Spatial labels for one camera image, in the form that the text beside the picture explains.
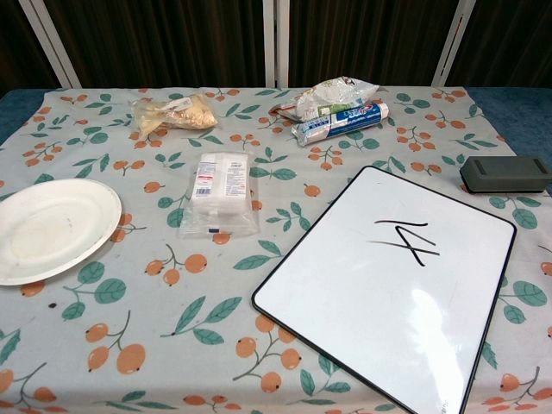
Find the white upright frame post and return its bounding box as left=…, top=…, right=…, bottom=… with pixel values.
left=261, top=0, right=292, bottom=89

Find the silver crumpled snack bag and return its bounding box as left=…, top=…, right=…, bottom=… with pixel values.
left=269, top=76, right=381, bottom=122

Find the clear bag of yellow snacks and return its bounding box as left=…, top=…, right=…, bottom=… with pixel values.
left=130, top=93, right=219, bottom=141

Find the black pleated curtain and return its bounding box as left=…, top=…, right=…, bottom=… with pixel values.
left=0, top=0, right=552, bottom=94

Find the blue white toothpaste tube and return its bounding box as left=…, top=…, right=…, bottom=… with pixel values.
left=291, top=102, right=392, bottom=148

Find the blue table cover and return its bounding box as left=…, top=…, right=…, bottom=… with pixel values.
left=0, top=87, right=552, bottom=195

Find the white paper plate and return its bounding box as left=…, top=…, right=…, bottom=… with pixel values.
left=0, top=178, right=123, bottom=287

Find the white slanted frame post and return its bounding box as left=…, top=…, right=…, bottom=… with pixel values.
left=18, top=0, right=81, bottom=89
left=430, top=0, right=476, bottom=89

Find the white rectangular board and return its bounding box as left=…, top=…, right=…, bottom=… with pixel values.
left=251, top=165, right=518, bottom=414

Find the floral orange green tablecloth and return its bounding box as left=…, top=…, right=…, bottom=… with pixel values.
left=0, top=87, right=552, bottom=414

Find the dark grey board eraser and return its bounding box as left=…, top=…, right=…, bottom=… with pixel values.
left=459, top=155, right=549, bottom=194

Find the clear pack of cotton pads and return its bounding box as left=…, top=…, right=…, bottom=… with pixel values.
left=177, top=150, right=263, bottom=241

